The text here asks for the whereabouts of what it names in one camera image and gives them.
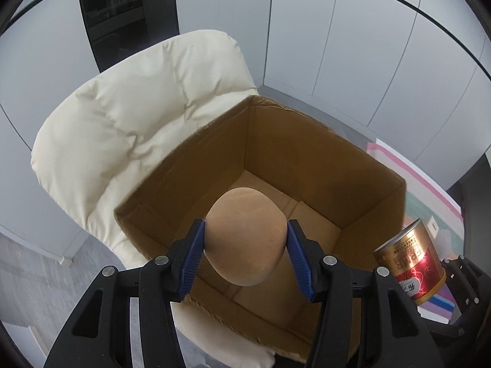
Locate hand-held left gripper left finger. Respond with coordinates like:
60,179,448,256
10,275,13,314
48,218,208,368

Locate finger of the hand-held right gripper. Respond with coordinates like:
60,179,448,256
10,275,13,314
416,255,478,338

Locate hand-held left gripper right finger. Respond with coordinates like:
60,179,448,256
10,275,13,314
287,218,446,368

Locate red and gold tin can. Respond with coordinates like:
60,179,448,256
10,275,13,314
374,218,447,306

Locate brown oval sponge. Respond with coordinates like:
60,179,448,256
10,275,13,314
204,187,288,287

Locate clear bottle with pink cap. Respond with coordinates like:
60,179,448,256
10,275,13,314
426,218,463,259

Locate cardboard box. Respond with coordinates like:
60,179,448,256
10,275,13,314
114,94,407,365

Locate striped cloth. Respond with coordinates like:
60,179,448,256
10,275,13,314
366,142,465,324

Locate striped pastel tablecloth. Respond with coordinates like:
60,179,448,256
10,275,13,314
366,137,465,324

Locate cream padded chair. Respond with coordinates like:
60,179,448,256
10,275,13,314
30,29,277,368

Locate black glass panel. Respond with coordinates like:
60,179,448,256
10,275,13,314
75,0,181,73

